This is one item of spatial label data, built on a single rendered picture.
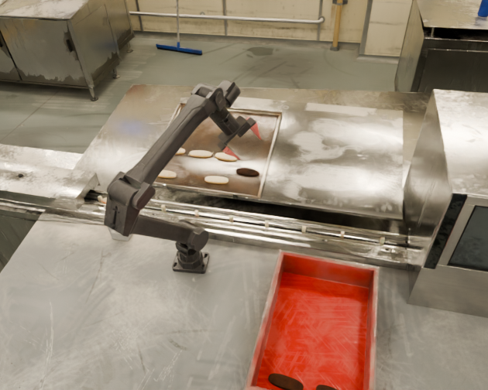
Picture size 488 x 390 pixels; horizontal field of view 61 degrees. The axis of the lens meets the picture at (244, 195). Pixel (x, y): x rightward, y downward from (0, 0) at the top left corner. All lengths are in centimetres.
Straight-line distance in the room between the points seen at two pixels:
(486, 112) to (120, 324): 131
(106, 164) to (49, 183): 30
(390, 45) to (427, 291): 370
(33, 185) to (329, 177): 120
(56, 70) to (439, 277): 380
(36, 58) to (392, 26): 349
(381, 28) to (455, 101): 332
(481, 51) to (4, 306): 281
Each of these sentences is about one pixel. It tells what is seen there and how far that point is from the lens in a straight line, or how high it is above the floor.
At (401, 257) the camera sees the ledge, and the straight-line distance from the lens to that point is 152.
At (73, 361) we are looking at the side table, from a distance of 141.
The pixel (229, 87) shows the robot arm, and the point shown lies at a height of 139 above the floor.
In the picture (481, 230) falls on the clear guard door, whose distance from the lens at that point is 122.
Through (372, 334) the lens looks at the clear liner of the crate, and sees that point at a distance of 125.
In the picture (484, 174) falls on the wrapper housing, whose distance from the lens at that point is 120.
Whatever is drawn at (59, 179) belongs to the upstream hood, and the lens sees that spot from 187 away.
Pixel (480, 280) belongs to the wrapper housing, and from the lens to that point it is 137.
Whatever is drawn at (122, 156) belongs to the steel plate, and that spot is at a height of 82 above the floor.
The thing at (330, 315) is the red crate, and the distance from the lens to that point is 138.
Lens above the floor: 199
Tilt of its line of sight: 43 degrees down
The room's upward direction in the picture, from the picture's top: 3 degrees counter-clockwise
